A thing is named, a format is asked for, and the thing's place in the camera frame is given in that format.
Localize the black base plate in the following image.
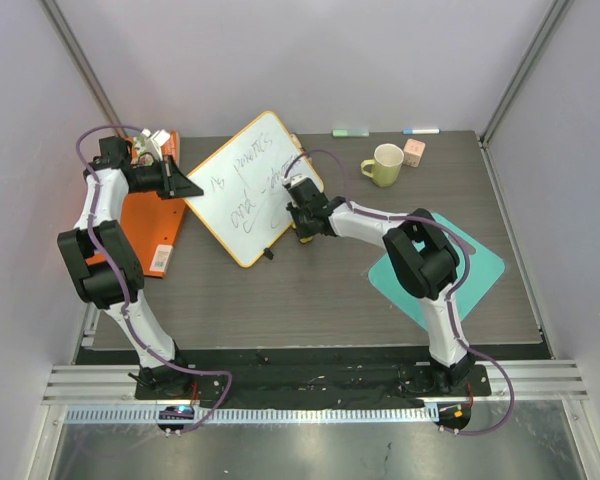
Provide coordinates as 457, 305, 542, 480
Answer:
129, 347, 492, 409

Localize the teal cutting board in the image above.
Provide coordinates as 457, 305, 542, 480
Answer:
368, 212, 506, 330

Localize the small box behind whiteboard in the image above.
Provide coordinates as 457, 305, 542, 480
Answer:
290, 134, 305, 152

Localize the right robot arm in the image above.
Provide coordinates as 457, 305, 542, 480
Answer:
283, 175, 475, 395

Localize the green eraser bar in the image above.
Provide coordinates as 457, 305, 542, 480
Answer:
332, 129, 370, 138

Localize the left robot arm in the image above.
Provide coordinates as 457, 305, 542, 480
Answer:
57, 130, 204, 399

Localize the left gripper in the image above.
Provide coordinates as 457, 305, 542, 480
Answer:
130, 156, 204, 201

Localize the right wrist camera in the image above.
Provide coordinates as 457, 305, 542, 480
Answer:
283, 174, 310, 191

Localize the orange illustrated book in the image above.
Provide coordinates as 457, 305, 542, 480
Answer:
125, 129, 180, 168

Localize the blue marker pen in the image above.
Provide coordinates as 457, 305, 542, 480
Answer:
402, 128, 440, 135

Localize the whiteboard with orange frame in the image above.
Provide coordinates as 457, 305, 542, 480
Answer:
185, 111, 324, 268

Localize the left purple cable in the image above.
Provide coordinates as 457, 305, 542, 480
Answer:
74, 124, 234, 435

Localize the pink cube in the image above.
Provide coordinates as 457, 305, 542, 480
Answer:
403, 138, 426, 168

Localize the orange folder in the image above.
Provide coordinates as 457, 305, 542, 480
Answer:
87, 192, 189, 278

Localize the yellow-green mug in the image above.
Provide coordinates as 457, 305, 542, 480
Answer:
360, 144, 404, 188

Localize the white slotted cable duct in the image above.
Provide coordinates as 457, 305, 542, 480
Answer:
64, 404, 439, 426

